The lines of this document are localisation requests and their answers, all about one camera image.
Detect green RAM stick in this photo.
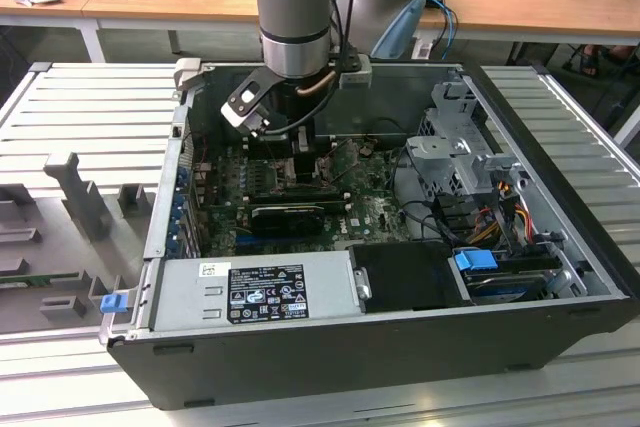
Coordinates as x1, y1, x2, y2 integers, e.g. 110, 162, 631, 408
0, 271, 81, 289

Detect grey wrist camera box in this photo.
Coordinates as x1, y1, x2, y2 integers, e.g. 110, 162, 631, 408
339, 54, 374, 91

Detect CPU socket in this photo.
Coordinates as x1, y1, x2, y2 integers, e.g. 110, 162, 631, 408
269, 156, 335, 194

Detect black PC case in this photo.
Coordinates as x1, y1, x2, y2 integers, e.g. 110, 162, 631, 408
102, 57, 640, 411

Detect black graphics card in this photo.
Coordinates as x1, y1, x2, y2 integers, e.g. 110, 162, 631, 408
248, 203, 327, 238

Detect silver metal drive cage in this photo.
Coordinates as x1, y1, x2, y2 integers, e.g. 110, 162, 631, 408
403, 77, 534, 208

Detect person foot in sandal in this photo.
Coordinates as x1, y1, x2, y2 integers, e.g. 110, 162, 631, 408
562, 44, 640, 79

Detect hard disk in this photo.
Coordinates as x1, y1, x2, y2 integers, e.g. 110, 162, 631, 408
462, 269, 560, 306

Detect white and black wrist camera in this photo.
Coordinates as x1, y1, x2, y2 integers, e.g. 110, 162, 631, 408
220, 69, 274, 138

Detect coloured power wire bundle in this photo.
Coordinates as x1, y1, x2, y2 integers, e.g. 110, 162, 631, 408
469, 199, 534, 246

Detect green motherboard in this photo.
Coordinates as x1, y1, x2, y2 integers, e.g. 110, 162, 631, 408
192, 136, 419, 259

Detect short wooden desk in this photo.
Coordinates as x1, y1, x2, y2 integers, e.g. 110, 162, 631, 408
0, 0, 101, 64

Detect RAM slot with white clips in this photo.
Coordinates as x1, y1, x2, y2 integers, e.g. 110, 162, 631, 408
248, 145, 337, 152
249, 197, 352, 213

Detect grey parts rack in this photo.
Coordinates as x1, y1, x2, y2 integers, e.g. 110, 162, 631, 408
0, 151, 151, 336

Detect blue disk carrier handle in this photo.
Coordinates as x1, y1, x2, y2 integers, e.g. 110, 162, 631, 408
452, 247, 499, 277

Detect light grey case handle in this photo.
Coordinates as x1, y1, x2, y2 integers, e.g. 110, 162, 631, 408
172, 57, 203, 109

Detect grey power supply with label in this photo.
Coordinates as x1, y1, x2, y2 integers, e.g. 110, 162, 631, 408
147, 248, 362, 332

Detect blue case latch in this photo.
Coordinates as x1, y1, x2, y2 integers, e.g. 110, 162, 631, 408
99, 293, 127, 317

